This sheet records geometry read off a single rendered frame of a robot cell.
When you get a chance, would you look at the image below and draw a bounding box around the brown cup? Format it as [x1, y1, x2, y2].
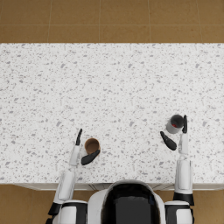
[84, 137, 102, 155]

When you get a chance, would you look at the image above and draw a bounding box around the grey cup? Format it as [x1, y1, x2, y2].
[165, 114, 185, 135]

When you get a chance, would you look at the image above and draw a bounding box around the robot body with dark round top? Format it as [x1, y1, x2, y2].
[87, 179, 167, 224]

